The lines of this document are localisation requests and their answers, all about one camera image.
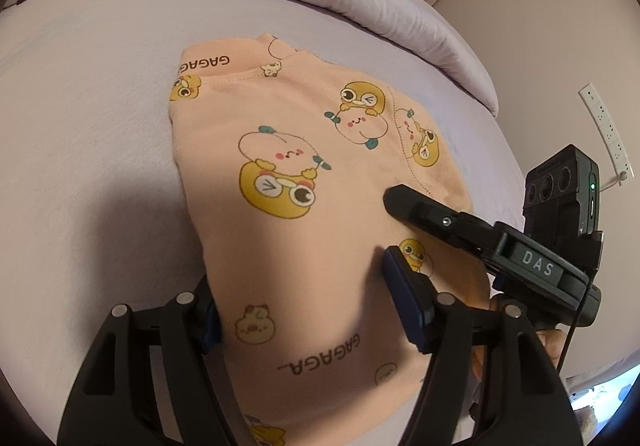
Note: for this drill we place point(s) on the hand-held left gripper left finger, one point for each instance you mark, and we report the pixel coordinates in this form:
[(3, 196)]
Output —
[(210, 336)]

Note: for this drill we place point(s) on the white power strip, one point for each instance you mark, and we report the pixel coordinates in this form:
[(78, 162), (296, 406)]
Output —
[(606, 131)]

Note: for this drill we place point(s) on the person's right hand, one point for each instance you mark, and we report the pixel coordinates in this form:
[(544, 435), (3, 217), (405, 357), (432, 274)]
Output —
[(549, 345)]

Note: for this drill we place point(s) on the lilac bed sheet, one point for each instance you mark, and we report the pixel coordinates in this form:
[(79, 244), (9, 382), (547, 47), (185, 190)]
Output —
[(85, 136)]

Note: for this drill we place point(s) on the peach cartoon print garment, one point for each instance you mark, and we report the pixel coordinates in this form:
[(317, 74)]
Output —
[(300, 226)]

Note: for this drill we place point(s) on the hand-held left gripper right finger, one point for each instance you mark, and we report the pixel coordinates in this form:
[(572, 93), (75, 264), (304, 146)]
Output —
[(400, 286)]

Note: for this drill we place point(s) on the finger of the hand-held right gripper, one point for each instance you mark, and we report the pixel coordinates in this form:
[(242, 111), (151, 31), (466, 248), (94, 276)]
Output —
[(415, 206)]

